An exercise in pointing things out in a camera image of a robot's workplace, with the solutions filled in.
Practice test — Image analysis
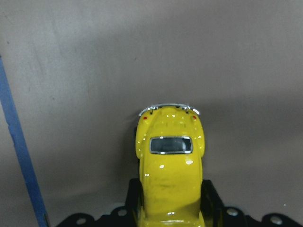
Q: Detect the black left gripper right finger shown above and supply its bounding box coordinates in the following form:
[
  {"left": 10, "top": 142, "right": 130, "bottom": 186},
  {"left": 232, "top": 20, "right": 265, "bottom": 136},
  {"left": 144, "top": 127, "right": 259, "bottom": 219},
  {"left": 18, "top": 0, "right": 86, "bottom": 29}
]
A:
[{"left": 200, "top": 180, "right": 224, "bottom": 227}]

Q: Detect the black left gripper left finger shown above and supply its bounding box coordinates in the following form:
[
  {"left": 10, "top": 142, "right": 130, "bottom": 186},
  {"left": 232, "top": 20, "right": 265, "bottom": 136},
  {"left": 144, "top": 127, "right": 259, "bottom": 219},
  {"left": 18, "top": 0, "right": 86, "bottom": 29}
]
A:
[{"left": 125, "top": 178, "right": 143, "bottom": 227}]

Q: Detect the yellow beetle toy car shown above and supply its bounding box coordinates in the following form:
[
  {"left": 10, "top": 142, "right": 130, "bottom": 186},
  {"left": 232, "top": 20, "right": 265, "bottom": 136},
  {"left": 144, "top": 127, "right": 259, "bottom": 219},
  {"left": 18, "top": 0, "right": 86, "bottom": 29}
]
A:
[{"left": 135, "top": 104, "right": 205, "bottom": 227}]

